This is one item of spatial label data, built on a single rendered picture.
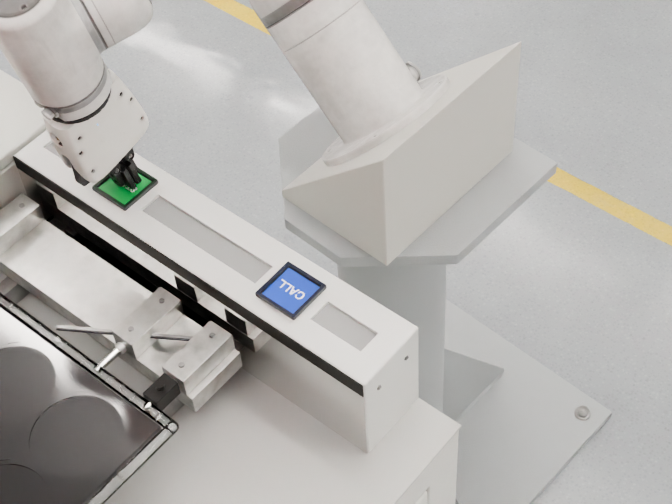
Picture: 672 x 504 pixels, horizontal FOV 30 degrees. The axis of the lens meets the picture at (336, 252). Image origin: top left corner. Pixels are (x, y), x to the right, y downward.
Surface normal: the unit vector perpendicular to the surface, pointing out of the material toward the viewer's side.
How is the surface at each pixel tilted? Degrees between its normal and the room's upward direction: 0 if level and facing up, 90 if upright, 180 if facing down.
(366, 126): 68
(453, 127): 90
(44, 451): 0
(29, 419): 0
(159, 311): 0
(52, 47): 94
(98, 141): 90
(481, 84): 90
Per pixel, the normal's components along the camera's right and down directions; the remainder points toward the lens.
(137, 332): -0.05, -0.63
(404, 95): 0.51, -0.11
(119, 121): 0.77, 0.47
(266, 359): -0.63, 0.62
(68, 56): 0.61, 0.63
